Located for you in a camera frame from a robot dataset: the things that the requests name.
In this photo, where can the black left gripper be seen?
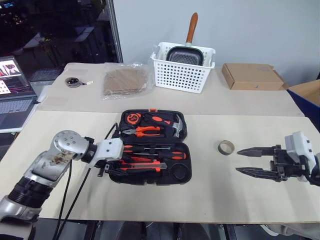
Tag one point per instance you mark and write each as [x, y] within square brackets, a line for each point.
[106, 168]

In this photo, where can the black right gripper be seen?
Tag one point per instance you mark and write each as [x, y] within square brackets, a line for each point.
[285, 167]

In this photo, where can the orange black utility knife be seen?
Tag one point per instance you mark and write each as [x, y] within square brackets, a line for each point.
[142, 166]

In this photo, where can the orange voltage tester pen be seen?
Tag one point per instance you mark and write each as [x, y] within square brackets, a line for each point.
[140, 158]

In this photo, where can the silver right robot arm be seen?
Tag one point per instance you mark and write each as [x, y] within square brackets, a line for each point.
[317, 170]

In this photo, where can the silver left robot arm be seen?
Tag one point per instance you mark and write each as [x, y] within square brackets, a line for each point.
[50, 165]

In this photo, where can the black tool case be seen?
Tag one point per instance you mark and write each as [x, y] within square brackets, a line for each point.
[180, 172]

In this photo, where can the brown tape roll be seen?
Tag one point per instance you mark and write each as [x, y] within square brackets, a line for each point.
[221, 150]

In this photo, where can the orange black tape measure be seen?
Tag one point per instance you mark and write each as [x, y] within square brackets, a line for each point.
[133, 119]

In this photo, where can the blue open cardboard box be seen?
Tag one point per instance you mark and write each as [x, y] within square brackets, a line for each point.
[308, 102]

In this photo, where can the flat brown cardboard box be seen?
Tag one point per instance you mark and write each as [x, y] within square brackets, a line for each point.
[252, 77]

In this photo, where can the clear bag of brown sheets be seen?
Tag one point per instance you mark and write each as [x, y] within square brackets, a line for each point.
[125, 82]

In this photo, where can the white perforated plastic basket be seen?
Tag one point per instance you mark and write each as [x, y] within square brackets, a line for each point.
[178, 77]

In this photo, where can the open grey laptop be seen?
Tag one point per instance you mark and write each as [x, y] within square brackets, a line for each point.
[13, 110]

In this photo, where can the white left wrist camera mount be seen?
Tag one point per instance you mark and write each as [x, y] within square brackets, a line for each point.
[110, 150]

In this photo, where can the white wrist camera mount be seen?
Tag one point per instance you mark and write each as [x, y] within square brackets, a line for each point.
[110, 150]
[300, 142]

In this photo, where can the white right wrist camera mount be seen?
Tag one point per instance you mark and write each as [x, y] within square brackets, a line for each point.
[300, 142]

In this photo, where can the silver metal window post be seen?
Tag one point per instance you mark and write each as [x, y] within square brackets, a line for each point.
[116, 30]

